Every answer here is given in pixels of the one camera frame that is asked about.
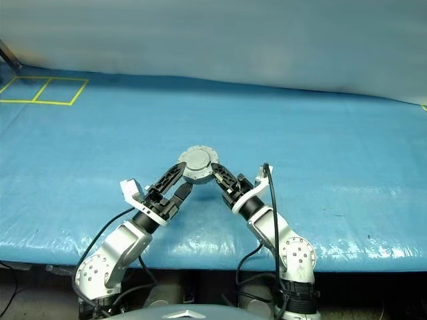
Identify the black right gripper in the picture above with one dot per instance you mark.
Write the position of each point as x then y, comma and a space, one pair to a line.
238, 195

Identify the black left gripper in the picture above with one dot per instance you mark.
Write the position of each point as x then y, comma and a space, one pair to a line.
160, 205

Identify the grey round motor lid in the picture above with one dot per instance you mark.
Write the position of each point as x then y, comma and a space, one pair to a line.
197, 158

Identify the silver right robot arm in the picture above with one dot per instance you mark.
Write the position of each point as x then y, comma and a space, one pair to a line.
297, 256

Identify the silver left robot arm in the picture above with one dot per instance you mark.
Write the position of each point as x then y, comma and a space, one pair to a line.
116, 246

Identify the blue plastic table cover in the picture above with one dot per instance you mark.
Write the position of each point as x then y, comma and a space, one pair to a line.
300, 150

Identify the dark rounded cylinder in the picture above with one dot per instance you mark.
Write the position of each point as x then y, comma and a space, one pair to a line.
163, 295
255, 296

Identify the grey robot torso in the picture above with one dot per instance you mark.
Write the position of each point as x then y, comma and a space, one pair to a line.
183, 313

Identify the dark metal bar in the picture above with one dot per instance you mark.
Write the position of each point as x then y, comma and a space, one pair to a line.
10, 55

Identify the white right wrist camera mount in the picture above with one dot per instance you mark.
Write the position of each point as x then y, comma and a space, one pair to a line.
260, 185

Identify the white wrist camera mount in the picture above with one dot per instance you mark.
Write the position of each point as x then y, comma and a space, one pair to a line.
130, 188
260, 185

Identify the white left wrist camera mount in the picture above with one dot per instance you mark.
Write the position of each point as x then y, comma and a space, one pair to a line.
130, 188

